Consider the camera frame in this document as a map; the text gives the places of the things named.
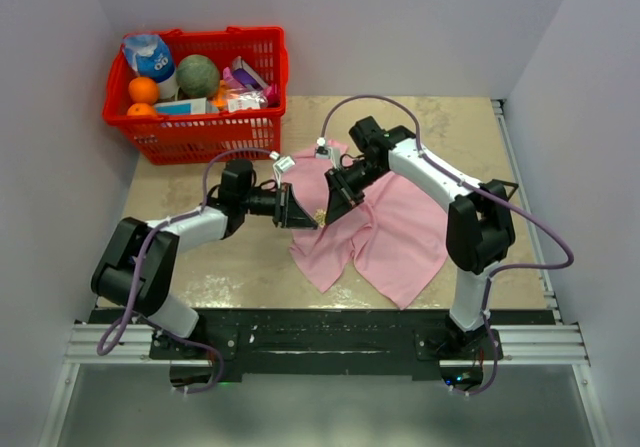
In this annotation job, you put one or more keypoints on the small black stand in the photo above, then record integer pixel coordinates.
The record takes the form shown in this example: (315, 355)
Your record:
(513, 185)

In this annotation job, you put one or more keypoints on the blue white plastic bag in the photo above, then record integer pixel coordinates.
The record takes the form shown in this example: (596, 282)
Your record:
(149, 56)

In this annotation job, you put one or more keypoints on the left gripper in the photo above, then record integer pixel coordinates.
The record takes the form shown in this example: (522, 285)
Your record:
(286, 211)

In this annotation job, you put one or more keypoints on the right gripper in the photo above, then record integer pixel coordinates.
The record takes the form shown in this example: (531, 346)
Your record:
(342, 198)

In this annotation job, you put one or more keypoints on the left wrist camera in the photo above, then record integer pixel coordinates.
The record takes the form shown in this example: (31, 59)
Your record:
(281, 164)

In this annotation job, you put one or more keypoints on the purple white box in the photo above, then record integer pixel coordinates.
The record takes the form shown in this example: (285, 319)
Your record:
(241, 75)

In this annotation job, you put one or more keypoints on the orange fruit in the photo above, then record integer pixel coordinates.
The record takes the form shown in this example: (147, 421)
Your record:
(143, 90)
(141, 110)

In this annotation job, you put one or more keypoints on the green melon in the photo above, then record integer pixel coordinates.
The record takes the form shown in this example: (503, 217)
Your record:
(198, 76)

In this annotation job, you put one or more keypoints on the orange fruit lower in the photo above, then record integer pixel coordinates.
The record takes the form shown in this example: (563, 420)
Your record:
(141, 110)

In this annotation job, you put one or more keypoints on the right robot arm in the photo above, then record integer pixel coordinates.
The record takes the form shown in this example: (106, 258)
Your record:
(479, 230)

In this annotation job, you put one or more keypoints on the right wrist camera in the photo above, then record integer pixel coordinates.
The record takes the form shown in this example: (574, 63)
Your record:
(325, 151)

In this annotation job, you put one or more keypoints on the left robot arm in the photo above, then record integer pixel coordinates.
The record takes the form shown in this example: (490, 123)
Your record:
(136, 268)

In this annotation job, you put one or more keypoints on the pink white snack packet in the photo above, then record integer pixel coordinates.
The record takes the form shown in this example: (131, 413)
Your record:
(234, 100)

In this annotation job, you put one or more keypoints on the black metal base frame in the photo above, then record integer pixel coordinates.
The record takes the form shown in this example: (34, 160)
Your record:
(439, 335)

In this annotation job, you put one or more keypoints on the white blue carton box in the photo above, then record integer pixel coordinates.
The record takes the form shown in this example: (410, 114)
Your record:
(198, 106)

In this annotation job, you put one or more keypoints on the orange fruit upper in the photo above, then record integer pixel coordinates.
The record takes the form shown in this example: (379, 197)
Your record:
(143, 90)

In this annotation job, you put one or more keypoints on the red plastic shopping basket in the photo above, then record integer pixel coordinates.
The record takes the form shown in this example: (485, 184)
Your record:
(184, 97)

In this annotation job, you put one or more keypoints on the pink garment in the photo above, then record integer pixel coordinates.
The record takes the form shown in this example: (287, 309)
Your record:
(395, 238)

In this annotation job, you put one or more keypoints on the gold rhinestone brooch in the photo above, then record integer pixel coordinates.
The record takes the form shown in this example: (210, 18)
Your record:
(320, 217)

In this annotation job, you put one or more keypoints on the aluminium rail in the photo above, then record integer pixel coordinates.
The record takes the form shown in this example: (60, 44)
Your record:
(518, 345)

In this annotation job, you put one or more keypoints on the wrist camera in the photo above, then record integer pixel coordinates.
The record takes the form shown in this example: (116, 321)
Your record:
(281, 164)
(325, 151)

